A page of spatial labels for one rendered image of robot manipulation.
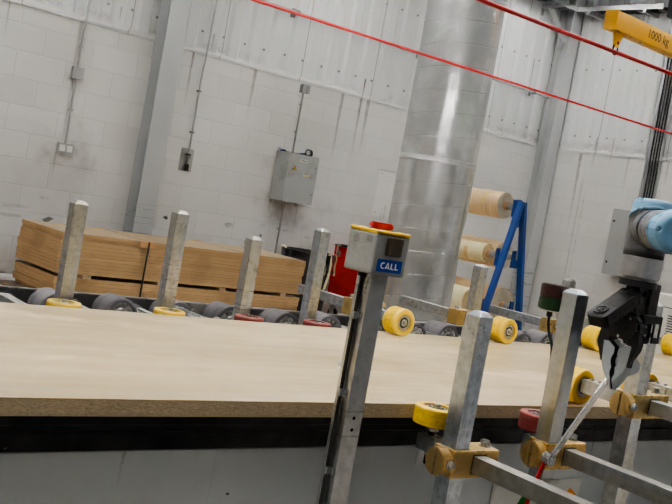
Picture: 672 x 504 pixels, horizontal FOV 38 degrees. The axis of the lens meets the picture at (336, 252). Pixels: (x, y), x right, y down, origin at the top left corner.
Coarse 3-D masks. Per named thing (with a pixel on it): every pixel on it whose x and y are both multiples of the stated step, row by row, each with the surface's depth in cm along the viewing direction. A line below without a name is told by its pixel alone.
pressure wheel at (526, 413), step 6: (528, 408) 198; (522, 414) 194; (528, 414) 192; (534, 414) 192; (522, 420) 193; (528, 420) 192; (534, 420) 191; (522, 426) 193; (528, 426) 192; (534, 426) 191; (534, 432) 191
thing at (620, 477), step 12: (564, 456) 187; (576, 456) 185; (588, 456) 185; (576, 468) 185; (588, 468) 183; (600, 468) 181; (612, 468) 179; (624, 468) 180; (612, 480) 178; (624, 480) 176; (636, 480) 175; (648, 480) 174; (636, 492) 174; (648, 492) 172; (660, 492) 171
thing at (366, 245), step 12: (360, 228) 153; (372, 228) 151; (360, 240) 153; (372, 240) 151; (384, 240) 151; (408, 240) 154; (348, 252) 155; (360, 252) 153; (372, 252) 150; (384, 252) 151; (348, 264) 155; (360, 264) 152; (372, 264) 150; (396, 276) 154
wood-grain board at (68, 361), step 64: (0, 320) 194; (64, 320) 207; (128, 320) 222; (192, 320) 240; (0, 384) 143; (64, 384) 150; (128, 384) 158; (192, 384) 167; (256, 384) 176; (320, 384) 187; (384, 384) 199; (448, 384) 213; (512, 384) 229
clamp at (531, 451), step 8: (528, 440) 186; (536, 440) 186; (568, 440) 191; (520, 448) 188; (528, 448) 186; (536, 448) 184; (544, 448) 185; (552, 448) 185; (568, 448) 188; (576, 448) 190; (584, 448) 191; (528, 456) 185; (536, 456) 184; (560, 456) 187; (528, 464) 185; (536, 464) 184; (560, 464) 187
